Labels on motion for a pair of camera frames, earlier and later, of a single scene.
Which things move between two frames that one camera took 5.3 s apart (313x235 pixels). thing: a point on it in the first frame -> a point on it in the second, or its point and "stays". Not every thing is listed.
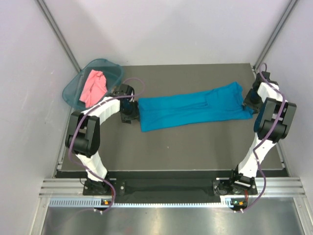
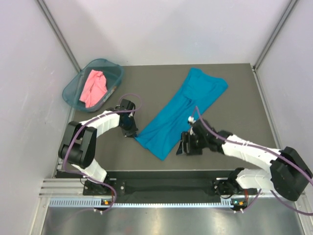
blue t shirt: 226,102 -> 162,136
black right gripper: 247,102 -> 187,137
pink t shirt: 94,88 stays
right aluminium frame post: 275,34 stays
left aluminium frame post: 49,17 stays
